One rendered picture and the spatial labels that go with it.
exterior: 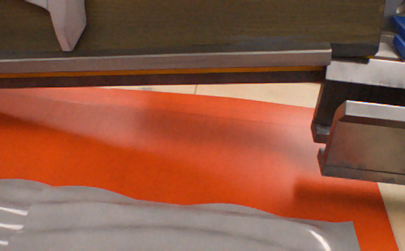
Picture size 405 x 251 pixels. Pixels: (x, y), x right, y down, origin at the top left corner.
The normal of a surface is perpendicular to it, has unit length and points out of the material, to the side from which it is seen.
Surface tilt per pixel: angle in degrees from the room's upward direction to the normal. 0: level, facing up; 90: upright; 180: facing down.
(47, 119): 0
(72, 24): 110
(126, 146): 0
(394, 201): 0
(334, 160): 90
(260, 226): 34
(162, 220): 10
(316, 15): 91
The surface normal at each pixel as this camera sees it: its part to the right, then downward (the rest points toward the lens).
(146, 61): -0.12, 0.55
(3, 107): 0.07, -0.84
